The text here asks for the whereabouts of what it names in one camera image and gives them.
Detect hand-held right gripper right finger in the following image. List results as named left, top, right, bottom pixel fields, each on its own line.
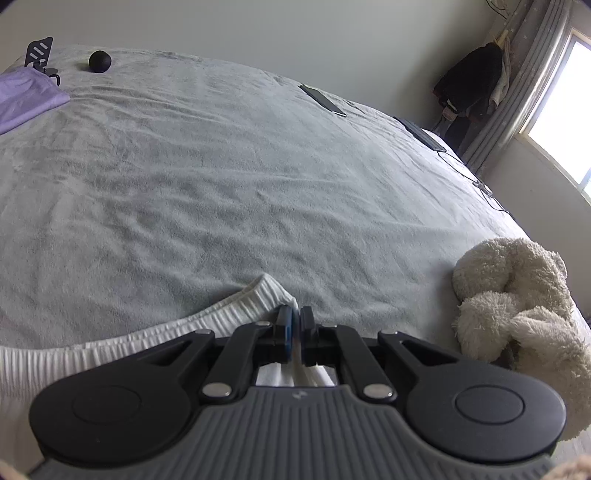
left=300, top=306, right=458, bottom=401

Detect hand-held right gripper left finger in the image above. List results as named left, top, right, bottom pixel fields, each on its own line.
left=139, top=305, right=296, bottom=401

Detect white pants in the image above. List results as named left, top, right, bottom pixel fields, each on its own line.
left=0, top=273, right=338, bottom=467

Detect white plush dog toy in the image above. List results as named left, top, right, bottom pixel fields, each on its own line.
left=451, top=237, right=591, bottom=441

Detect black tablet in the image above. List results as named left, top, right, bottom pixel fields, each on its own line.
left=394, top=116, right=448, bottom=153

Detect black phone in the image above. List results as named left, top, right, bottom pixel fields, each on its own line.
left=299, top=84, right=347, bottom=118

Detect dark hanging jacket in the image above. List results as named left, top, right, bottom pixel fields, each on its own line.
left=433, top=41, right=509, bottom=139

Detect grey star-print curtain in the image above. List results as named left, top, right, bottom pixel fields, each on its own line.
left=462, top=0, right=573, bottom=171

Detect black ball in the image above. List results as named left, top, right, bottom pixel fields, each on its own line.
left=89, top=50, right=113, bottom=75

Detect window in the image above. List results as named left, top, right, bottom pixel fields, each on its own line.
left=526, top=28, right=591, bottom=204

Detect purple cloth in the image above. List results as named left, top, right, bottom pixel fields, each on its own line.
left=0, top=67, right=71, bottom=136

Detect black cable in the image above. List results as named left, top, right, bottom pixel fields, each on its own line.
left=436, top=150, right=509, bottom=213

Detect black slotted bracket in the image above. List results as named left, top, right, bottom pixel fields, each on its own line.
left=25, top=37, right=61, bottom=86

